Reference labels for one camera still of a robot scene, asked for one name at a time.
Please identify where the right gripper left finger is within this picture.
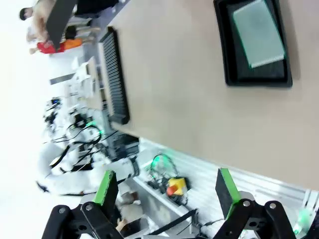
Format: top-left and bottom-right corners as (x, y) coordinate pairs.
(41, 170), (126, 239)

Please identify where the black slotted PCB rack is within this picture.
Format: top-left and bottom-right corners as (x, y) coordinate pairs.
(98, 26), (131, 125)

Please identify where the black foam pad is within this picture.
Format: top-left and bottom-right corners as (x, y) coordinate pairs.
(225, 0), (285, 81)

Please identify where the aluminium frame rail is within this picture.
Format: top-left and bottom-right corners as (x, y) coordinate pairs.
(136, 137), (319, 225)

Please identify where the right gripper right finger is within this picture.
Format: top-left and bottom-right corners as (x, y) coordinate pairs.
(213, 168), (298, 239)

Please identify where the yellow emergency stop button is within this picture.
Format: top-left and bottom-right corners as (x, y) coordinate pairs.
(166, 176), (187, 197)

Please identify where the person in orange hoodie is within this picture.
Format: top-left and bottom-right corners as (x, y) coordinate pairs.
(36, 38), (83, 55)

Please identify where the person's left hand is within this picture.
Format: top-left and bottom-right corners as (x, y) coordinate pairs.
(32, 0), (54, 42)

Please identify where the black plastic tray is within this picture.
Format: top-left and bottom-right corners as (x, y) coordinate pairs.
(212, 0), (293, 88)

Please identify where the green PCB board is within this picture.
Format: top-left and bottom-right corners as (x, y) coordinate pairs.
(232, 0), (286, 69)

